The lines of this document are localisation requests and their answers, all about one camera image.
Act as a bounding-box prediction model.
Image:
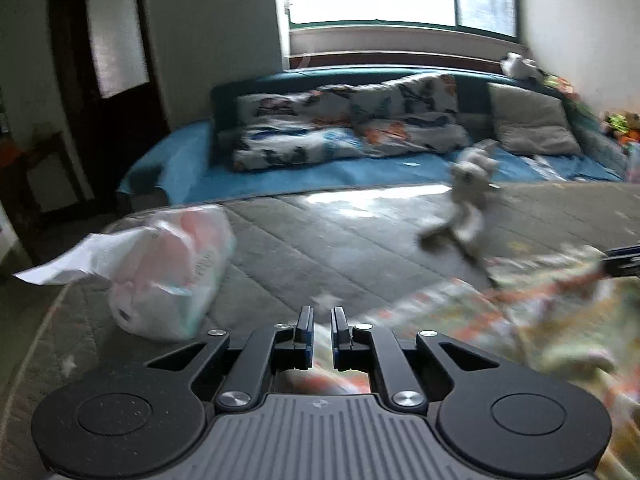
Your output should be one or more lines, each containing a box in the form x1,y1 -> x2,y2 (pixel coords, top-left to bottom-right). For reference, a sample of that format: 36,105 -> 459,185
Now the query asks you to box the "pile of colourful toys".
602,110 -> 640,151

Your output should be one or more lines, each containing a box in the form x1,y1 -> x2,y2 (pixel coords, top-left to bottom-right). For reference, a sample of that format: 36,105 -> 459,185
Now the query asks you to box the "grey plush rabbit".
417,142 -> 501,261

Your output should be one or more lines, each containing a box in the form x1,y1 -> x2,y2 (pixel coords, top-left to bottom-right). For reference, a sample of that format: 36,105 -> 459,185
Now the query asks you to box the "white plush toy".
500,52 -> 543,81

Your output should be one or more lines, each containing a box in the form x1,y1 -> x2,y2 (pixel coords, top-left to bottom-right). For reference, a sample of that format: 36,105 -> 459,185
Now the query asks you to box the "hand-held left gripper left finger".
144,306 -> 315,411

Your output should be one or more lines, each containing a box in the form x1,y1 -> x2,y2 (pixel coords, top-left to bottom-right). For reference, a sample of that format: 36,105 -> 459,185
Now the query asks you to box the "dark door with frosted glass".
47,0 -> 171,196

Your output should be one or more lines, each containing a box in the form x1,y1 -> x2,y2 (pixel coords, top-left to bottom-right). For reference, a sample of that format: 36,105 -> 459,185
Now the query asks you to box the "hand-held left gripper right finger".
330,306 -> 501,413

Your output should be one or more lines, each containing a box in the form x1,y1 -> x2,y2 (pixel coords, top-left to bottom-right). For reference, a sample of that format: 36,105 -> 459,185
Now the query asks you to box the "blue sofa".
117,66 -> 626,206

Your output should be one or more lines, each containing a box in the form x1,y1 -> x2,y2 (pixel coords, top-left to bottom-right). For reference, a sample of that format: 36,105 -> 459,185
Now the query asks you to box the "white pink tissue pack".
12,204 -> 237,343

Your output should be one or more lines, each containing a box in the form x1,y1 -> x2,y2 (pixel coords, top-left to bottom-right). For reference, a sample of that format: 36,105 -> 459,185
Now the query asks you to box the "butterfly print pillow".
231,127 -> 371,172
357,117 -> 473,155
347,74 -> 460,123
236,89 -> 353,130

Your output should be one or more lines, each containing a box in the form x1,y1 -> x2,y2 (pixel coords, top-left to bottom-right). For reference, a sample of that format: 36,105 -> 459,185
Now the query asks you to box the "plain grey pillow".
487,82 -> 583,156

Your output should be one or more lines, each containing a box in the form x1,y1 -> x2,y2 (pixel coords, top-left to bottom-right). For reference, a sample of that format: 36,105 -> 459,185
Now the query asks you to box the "patterned pastel garment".
280,245 -> 640,480

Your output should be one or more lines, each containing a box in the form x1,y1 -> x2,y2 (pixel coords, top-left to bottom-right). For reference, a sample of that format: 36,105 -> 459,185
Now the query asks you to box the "dark wooden desk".
0,130 -> 93,261

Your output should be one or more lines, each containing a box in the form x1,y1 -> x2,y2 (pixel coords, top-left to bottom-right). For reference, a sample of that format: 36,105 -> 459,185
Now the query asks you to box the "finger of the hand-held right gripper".
602,244 -> 640,278

